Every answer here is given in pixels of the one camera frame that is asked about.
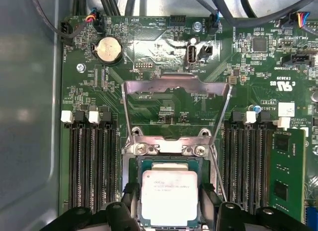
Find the black square chip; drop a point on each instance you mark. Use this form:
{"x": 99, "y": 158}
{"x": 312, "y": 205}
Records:
{"x": 259, "y": 43}

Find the black RAM slot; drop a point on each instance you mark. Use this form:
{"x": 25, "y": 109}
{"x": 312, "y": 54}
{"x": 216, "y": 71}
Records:
{"x": 244, "y": 166}
{"x": 261, "y": 166}
{"x": 87, "y": 166}
{"x": 98, "y": 166}
{"x": 110, "y": 166}
{"x": 74, "y": 166}
{"x": 231, "y": 166}

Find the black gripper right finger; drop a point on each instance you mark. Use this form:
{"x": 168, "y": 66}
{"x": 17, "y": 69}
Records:
{"x": 233, "y": 218}

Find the black pin header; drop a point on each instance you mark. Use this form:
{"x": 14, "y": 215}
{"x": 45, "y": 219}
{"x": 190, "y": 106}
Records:
{"x": 178, "y": 19}

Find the blue expansion slot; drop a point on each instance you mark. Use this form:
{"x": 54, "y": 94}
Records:
{"x": 311, "y": 214}

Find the small black board connector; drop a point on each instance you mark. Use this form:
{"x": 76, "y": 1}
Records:
{"x": 206, "y": 53}

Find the metal socket cover frame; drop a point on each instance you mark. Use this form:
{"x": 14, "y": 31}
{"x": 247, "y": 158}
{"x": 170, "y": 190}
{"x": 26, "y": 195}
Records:
{"x": 174, "y": 82}

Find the silver socket screw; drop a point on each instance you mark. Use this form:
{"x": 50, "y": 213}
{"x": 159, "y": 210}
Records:
{"x": 200, "y": 149}
{"x": 140, "y": 149}

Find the silver-topped green CPU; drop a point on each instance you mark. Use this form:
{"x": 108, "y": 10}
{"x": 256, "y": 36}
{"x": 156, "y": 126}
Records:
{"x": 169, "y": 191}

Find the black board header socket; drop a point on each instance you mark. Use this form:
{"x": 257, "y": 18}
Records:
{"x": 300, "y": 60}

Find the green PC motherboard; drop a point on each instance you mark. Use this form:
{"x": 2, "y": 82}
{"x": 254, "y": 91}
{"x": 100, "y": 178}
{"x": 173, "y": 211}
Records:
{"x": 248, "y": 67}

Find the internal USB port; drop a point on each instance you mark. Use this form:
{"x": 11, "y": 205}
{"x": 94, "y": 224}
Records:
{"x": 191, "y": 54}

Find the grey and black PC case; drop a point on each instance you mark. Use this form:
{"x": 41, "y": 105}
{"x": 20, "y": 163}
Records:
{"x": 24, "y": 116}

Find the black board edge connector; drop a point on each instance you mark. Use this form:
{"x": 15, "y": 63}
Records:
{"x": 65, "y": 29}

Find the blue round capacitor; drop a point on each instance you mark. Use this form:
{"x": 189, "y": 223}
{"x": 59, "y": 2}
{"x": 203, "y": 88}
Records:
{"x": 256, "y": 108}

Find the silver coin battery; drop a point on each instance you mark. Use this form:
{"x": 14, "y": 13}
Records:
{"x": 109, "y": 49}

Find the CPU socket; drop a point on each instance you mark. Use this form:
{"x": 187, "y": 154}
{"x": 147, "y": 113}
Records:
{"x": 130, "y": 171}

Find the green RAM stick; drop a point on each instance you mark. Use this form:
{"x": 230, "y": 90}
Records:
{"x": 288, "y": 166}

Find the white board label sticker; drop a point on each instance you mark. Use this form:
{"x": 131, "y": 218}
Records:
{"x": 286, "y": 108}

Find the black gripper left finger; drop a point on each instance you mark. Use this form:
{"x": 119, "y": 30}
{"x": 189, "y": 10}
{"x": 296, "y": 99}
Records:
{"x": 116, "y": 218}

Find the silver board screw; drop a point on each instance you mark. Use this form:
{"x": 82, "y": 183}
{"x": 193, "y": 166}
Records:
{"x": 197, "y": 26}
{"x": 80, "y": 67}

